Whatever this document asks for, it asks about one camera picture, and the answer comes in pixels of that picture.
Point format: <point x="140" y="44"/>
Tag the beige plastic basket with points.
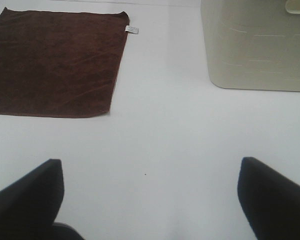
<point x="252" y="44"/>

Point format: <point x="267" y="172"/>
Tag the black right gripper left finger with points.
<point x="29" y="206"/>

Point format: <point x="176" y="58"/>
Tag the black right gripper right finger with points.
<point x="269" y="200"/>

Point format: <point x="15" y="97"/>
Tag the white towel label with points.
<point x="131" y="29"/>

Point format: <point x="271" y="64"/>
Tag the brown towel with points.
<point x="59" y="64"/>

